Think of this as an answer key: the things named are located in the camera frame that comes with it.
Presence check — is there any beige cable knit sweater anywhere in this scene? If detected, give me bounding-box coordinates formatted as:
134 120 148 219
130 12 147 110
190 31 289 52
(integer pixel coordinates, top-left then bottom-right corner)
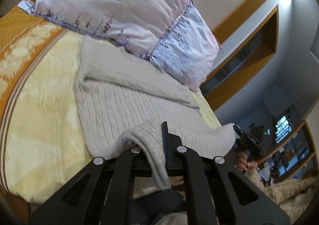
75 36 237 190

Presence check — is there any fuzzy beige sleeve forearm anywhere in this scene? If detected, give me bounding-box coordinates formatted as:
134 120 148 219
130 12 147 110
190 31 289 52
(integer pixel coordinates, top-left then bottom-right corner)
245 170 318 223

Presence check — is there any person right hand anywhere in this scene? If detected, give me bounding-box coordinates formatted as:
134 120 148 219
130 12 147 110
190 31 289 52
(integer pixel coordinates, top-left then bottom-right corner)
236 152 257 171

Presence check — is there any bright window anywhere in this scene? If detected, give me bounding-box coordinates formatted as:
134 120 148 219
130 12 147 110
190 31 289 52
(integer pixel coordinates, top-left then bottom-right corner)
275 115 292 143

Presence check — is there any yellow patterned bed sheet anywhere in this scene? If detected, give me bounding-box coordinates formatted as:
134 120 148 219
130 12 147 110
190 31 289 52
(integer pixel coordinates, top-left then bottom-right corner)
1 7 221 204

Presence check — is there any pink floral pillow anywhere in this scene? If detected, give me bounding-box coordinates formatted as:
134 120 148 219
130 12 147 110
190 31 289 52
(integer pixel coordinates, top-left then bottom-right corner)
18 0 222 92

